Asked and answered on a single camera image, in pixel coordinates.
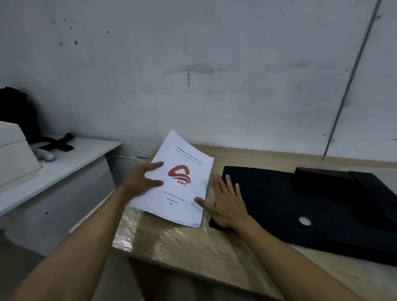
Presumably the person's left hand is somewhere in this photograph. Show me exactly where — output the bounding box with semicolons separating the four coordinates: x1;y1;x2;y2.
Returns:
122;161;164;203

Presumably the person's right hand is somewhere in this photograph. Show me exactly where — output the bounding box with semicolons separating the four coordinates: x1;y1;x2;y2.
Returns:
194;173;249;231

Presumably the white paper stack red logo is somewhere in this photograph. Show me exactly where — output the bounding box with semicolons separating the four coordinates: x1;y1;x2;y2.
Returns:
128;130;215;228

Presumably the person's right forearm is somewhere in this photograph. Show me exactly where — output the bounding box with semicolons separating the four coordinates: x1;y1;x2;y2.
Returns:
233;215;364;301

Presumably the person's left forearm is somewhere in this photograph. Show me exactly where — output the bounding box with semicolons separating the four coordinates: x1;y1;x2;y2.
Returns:
9;185;133;301

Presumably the black document folder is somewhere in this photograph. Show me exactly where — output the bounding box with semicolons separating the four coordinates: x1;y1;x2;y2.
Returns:
209;166;397;267

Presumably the white cabinet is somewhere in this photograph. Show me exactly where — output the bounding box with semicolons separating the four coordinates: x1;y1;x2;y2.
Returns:
0;136;122;255

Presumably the small white object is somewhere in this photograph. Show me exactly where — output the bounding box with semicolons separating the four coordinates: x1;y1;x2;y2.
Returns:
32;148;56;162

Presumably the white box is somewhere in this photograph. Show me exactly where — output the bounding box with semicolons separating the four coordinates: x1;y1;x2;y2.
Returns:
0;121;43;186

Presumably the black bag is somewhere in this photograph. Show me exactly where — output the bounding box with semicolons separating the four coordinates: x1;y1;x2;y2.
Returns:
0;86;43;145

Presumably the black strap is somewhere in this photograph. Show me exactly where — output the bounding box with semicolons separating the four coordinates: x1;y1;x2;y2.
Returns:
43;133;75;153

